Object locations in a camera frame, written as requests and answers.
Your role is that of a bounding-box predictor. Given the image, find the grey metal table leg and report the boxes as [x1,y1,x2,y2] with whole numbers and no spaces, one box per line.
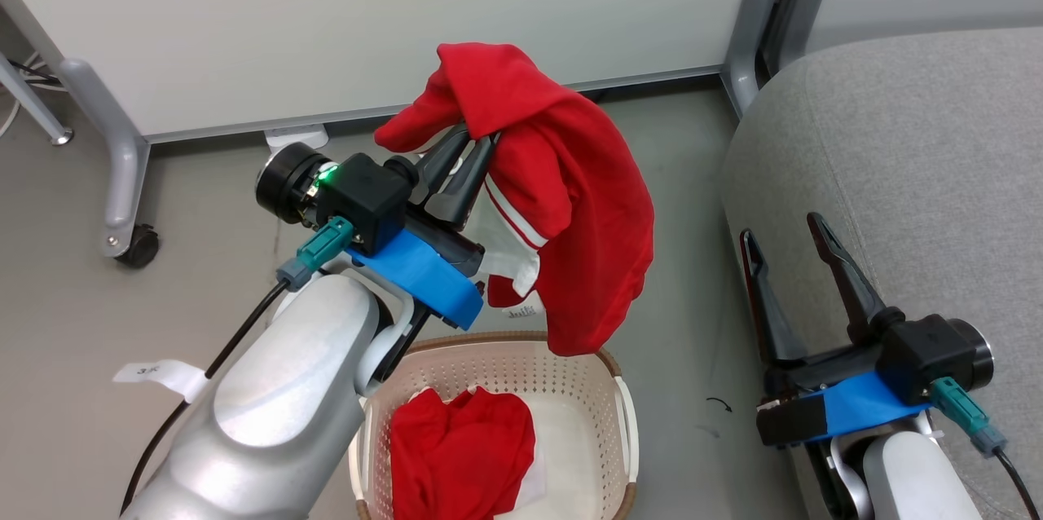
[0,50,75,148]

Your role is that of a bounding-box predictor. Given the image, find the grey fabric sofa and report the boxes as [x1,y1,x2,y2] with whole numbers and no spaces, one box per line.
[720,27,1043,520]

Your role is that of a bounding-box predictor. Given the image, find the black caster wheel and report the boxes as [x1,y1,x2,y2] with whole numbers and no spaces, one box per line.
[114,223,161,270]

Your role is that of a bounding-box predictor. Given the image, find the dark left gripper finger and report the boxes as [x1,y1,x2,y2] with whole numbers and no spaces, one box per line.
[438,134,499,232]
[414,124,471,196]

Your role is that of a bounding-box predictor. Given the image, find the plain red garment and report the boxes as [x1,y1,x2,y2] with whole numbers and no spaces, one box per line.
[389,386,537,520]

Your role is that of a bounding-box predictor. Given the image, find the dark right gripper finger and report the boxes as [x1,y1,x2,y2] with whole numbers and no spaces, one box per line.
[806,212,891,344]
[739,229,809,370]

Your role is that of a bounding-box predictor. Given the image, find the white paper cable tag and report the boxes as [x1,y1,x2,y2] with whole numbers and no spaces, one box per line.
[112,359,209,403]

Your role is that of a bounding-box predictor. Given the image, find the white power strip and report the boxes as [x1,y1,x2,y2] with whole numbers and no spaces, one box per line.
[264,124,330,152]

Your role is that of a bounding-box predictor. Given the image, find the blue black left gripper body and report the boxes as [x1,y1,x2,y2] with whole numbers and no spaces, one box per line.
[350,205,487,332]

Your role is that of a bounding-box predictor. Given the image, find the cream perforated laundry basket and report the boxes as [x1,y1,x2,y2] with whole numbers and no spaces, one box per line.
[349,331,640,520]

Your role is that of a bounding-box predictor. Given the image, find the red garment white stripes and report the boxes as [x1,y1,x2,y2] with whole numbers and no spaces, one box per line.
[373,42,655,357]

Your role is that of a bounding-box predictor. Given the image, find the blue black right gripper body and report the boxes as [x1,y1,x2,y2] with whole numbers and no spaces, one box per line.
[755,345,934,448]

